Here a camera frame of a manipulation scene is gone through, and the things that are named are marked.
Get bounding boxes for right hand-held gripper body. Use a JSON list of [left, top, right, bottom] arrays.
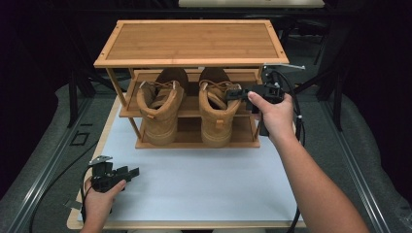
[[248, 62, 306, 105]]

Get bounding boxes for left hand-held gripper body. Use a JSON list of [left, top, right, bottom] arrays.
[[88, 154, 129, 194]]

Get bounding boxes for tan suede boot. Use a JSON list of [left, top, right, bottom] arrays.
[[197, 66, 244, 149], [135, 67, 190, 147]]

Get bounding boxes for wooden shoe rack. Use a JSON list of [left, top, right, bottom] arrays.
[[93, 19, 291, 150]]

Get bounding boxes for person's left hand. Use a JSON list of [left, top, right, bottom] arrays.
[[83, 176, 127, 225]]

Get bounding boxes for person's right hand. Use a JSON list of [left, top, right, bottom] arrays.
[[247, 90, 296, 141]]

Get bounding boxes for grey tape piece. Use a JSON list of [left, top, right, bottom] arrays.
[[63, 199, 83, 212]]

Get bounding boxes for black metal stand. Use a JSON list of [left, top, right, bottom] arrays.
[[314, 28, 345, 133], [65, 72, 95, 129]]

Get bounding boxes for black cable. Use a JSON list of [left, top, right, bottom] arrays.
[[28, 140, 100, 233], [269, 70, 307, 233]]

